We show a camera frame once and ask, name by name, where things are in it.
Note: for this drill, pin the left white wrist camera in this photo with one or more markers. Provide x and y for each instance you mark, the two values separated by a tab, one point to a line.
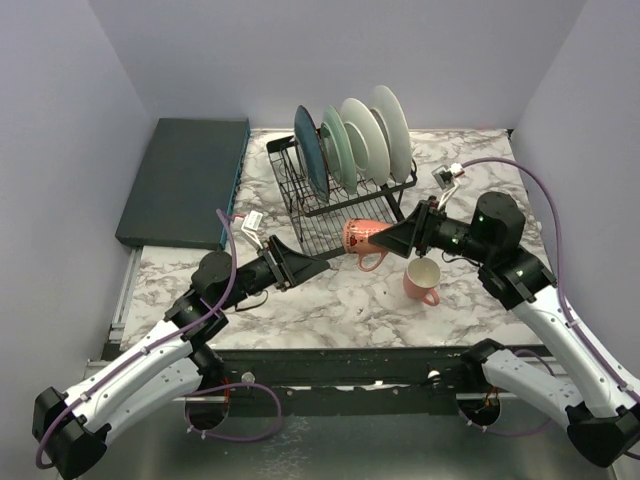
249	227

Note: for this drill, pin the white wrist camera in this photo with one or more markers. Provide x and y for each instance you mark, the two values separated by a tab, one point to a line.
249	227
447	178

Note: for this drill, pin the black wire dish rack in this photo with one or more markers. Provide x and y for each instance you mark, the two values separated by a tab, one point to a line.
318	226

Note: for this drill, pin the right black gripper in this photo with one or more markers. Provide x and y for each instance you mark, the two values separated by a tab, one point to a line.
412	231

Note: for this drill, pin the plain pink mug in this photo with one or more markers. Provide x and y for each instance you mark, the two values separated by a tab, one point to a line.
421	277

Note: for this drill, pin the blue glazed floral plate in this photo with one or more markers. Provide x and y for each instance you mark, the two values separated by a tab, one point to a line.
311	153

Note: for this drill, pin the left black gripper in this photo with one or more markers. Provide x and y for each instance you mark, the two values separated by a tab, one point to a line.
293	262

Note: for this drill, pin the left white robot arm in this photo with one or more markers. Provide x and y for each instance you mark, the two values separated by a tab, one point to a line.
74	427

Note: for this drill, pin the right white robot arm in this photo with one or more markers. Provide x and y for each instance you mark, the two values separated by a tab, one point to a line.
599	404

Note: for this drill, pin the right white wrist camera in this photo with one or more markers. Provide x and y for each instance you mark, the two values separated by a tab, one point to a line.
447	178

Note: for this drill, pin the dark grey flat box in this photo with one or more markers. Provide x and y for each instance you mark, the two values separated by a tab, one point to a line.
191	168

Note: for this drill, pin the printed salmon coffee mug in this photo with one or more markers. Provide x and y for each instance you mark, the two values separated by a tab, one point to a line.
356	235

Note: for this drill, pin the teal patterned bottom plate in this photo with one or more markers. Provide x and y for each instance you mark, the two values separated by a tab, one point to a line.
368	144

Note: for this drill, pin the aluminium frame rail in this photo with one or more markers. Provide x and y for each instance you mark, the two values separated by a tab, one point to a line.
343	308

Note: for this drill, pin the red plate teal flower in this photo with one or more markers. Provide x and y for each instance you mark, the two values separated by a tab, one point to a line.
388	108

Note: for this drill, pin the black mounting rail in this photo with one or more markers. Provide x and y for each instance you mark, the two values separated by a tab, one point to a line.
338	382

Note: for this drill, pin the orange plate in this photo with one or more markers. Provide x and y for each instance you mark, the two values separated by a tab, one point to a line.
340	159

